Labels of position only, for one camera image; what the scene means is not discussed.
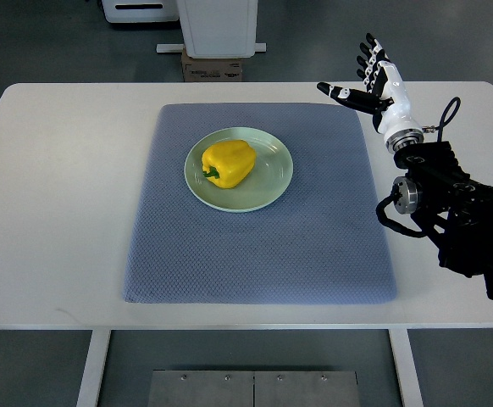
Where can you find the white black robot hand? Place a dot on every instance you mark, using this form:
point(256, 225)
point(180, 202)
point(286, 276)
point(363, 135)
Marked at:
point(384, 97)

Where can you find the yellow bell pepper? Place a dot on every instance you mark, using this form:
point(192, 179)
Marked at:
point(228, 163)

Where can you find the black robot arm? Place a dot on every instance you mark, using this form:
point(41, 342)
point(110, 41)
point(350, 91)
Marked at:
point(436, 199)

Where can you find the light green plate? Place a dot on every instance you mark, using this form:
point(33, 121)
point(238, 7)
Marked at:
point(269, 178)

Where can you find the blue textured mat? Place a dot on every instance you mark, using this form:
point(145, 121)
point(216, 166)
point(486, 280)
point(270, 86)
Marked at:
point(318, 243)

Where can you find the brown cardboard box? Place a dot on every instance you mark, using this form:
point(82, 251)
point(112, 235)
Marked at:
point(210, 70)

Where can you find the white cabinet with slot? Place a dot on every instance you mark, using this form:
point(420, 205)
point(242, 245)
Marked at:
point(138, 11)

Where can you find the right white table leg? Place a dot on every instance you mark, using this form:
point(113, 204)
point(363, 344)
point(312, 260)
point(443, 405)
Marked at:
point(405, 368)

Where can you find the white table leg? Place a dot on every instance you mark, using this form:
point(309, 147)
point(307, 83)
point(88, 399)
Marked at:
point(91, 380)
point(405, 368)

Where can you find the left white table leg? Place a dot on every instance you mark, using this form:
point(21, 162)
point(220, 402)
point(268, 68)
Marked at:
point(91, 380)

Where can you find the white pedestal base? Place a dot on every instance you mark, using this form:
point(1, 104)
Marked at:
point(217, 29)

